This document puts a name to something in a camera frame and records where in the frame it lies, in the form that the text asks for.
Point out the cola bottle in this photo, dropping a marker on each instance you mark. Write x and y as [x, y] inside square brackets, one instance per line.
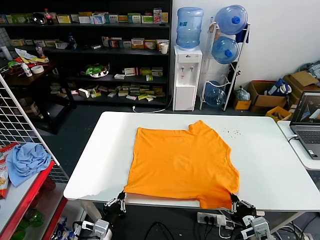
[48, 17]

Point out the blue white medicine box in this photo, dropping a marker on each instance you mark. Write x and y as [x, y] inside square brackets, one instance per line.
[2, 18]
[99, 18]

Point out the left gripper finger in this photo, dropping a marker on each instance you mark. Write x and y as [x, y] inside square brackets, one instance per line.
[112, 201]
[123, 207]

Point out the pink drink bottle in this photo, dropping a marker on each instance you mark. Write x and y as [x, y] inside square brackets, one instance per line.
[39, 50]

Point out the black glossy helmet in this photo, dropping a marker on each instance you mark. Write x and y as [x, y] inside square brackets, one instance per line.
[38, 18]

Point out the white paper cup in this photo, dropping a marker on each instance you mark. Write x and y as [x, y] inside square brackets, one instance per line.
[163, 48]

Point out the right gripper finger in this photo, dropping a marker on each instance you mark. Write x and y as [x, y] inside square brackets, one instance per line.
[246, 203]
[233, 207]

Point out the blue white package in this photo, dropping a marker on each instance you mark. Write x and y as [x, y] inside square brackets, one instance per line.
[62, 227]

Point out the pink patterned box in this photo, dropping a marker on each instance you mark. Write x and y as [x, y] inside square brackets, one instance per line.
[157, 15]

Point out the small brown cardboard box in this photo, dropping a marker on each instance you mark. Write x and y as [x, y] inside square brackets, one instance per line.
[242, 105]

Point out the white power strip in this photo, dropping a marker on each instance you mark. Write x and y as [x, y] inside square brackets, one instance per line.
[201, 217]

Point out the green drink can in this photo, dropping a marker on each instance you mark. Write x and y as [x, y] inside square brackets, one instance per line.
[35, 217]

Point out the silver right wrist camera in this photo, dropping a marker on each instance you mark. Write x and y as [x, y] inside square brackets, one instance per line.
[258, 225]

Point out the yellow paper packets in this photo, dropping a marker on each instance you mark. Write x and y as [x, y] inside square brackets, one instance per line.
[27, 56]

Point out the red white medicine box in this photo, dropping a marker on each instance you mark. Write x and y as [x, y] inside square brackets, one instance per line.
[115, 42]
[131, 71]

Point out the grey laptop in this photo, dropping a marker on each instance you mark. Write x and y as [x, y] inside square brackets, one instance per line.
[307, 137]

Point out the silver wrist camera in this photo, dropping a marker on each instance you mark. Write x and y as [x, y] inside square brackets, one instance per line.
[258, 225]
[101, 226]

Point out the large white table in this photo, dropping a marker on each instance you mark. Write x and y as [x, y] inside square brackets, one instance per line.
[262, 162]

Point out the closed cardboard box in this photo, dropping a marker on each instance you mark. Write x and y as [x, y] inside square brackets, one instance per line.
[303, 77]

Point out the small white side table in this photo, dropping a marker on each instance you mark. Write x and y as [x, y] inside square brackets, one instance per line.
[300, 157]

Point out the red metal cart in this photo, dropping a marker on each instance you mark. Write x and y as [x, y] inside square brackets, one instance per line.
[40, 183]

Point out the clear plastic bag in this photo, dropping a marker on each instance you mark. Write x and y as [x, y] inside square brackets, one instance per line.
[243, 95]

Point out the white paper roll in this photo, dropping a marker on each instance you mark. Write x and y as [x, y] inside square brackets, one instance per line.
[6, 52]

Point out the yellow plastic bin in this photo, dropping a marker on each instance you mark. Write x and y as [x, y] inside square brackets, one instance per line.
[271, 111]

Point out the black shelving unit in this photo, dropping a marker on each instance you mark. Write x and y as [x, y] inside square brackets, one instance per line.
[100, 25]

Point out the yellow white medicine box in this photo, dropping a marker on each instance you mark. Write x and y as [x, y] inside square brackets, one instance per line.
[17, 42]
[51, 42]
[137, 43]
[64, 19]
[150, 44]

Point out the small white bottle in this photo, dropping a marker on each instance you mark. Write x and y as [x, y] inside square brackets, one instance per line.
[27, 71]

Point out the blue tote bag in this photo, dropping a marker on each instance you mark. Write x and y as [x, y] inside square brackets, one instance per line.
[275, 88]

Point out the blue water jug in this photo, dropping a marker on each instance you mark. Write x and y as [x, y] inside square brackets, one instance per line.
[228, 17]
[215, 96]
[188, 30]
[222, 50]

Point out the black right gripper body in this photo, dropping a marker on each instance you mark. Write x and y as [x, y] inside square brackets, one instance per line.
[243, 212]

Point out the orange t-shirt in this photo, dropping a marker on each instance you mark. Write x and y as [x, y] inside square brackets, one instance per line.
[180, 162]

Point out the orange chips bag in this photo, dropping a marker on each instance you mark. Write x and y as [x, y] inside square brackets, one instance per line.
[3, 180]

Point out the green bag in bowl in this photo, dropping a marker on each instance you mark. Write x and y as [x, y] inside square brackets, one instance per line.
[93, 68]

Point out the grey blue clothes pile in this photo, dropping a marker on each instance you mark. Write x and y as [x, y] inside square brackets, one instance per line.
[313, 68]

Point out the orange yellow box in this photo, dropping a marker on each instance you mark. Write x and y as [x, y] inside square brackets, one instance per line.
[165, 17]

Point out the red white snack bag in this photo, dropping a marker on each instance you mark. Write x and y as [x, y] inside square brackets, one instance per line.
[8, 150]

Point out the green plastic packet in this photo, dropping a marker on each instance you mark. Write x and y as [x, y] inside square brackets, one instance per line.
[13, 64]

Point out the yellow green medicine box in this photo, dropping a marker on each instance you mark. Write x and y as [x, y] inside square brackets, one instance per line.
[85, 14]

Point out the dark wooden desk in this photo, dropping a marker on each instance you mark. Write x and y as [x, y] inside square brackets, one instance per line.
[45, 75]

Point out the green white medicine box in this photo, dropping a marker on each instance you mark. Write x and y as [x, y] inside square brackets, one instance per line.
[113, 18]
[112, 94]
[9, 19]
[157, 71]
[134, 18]
[96, 94]
[147, 19]
[126, 44]

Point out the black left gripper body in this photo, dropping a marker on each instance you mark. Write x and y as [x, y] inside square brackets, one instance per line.
[115, 212]

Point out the flat white box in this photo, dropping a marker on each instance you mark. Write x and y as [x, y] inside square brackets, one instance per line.
[95, 46]
[119, 76]

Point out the beige tape roll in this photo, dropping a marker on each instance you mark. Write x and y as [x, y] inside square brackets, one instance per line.
[32, 70]

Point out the white water dispenser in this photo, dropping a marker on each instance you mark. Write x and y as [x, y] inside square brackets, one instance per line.
[185, 95]

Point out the white jug rack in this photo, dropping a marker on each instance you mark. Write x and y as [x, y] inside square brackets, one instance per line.
[229, 92]

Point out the pink flat box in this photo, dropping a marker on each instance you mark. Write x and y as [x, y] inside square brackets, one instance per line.
[74, 92]

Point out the scattered dark crumbs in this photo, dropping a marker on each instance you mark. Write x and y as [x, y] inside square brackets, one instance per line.
[234, 133]

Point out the light blue cloth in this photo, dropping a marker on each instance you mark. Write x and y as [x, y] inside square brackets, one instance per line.
[27, 160]

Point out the dark blue hanging cloth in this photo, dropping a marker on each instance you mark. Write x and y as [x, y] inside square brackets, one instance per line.
[242, 36]

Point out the open cardboard box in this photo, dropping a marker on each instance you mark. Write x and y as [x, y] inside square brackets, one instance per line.
[270, 101]

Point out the blue drink bottle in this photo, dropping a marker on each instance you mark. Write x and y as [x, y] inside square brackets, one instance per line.
[72, 42]

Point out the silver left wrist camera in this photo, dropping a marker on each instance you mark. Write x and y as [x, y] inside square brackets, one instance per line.
[101, 226]

